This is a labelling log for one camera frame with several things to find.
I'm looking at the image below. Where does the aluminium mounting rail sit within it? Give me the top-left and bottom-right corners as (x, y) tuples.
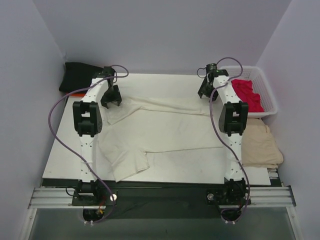
(28, 186), (296, 209)

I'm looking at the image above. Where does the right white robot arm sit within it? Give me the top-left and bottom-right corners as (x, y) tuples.
(197, 63), (250, 190)

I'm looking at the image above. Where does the beige folded cloth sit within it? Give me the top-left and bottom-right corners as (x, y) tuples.
(241, 118), (284, 169)

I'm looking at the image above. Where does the orange folded t-shirt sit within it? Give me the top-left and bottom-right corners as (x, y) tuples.
(70, 93), (86, 98)

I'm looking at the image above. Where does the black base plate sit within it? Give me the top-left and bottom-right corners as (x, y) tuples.
(71, 180), (251, 223)

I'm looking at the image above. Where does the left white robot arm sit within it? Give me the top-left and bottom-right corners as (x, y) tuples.
(72, 66), (122, 206)

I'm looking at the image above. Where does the magenta crumpled t-shirt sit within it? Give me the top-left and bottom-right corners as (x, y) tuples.
(231, 79), (264, 113)

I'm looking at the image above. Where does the black folded t-shirt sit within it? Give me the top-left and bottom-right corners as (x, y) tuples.
(59, 62), (103, 93)

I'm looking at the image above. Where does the cream white t-shirt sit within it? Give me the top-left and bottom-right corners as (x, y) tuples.
(98, 96), (223, 182)

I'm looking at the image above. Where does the white plastic basket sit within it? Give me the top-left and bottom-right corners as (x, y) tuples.
(213, 65), (278, 119)

